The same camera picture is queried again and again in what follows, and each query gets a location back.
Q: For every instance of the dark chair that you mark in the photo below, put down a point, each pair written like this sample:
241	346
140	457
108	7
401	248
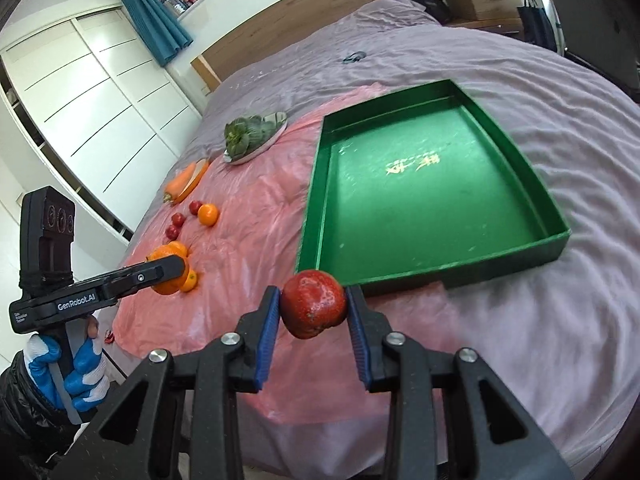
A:
595	37

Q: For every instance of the green bok choy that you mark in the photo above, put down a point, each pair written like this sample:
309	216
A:
244	135

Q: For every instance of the small red apple front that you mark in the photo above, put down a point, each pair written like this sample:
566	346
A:
172	232

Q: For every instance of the large orange with stem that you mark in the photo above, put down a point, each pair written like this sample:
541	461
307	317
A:
208	215

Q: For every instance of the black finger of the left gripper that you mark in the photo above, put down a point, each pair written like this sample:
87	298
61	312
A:
158	271

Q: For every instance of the small red apple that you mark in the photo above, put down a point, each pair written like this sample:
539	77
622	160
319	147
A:
178	219
195	206
172	232

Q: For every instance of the green tray box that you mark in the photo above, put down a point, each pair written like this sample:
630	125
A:
420	186

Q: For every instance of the blue white gloved left hand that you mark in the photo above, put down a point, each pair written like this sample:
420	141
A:
87	385

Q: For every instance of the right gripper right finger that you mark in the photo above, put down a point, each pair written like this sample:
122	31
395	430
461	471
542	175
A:
368	330

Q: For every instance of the white wardrobe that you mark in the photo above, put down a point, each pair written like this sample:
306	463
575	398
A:
116	120

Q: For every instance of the pink plastic sheet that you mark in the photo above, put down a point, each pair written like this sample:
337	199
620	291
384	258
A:
252	246

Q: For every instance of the large red apple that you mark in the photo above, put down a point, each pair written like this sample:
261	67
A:
312	301

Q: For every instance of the wooden headboard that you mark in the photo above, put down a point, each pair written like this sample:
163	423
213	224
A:
268	32

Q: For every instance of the orange rimmed oval dish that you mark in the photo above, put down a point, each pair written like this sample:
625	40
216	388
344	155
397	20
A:
195	177

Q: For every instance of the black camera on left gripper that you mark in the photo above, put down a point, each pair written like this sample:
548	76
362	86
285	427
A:
47	232

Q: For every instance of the black jacket left forearm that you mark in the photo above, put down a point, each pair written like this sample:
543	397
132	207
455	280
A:
33	432

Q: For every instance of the purple grey bedspread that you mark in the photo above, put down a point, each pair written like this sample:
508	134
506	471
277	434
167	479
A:
563	336

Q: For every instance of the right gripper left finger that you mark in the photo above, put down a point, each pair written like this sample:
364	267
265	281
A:
259	331

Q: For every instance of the small red apple back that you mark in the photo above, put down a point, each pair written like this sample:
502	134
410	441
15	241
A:
195	206

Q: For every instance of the teal curtain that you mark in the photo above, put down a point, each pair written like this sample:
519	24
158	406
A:
158	28

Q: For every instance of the carrot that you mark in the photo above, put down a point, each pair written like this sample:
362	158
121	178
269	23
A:
174	188

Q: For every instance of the white oval plate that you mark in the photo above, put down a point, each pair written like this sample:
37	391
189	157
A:
281	118

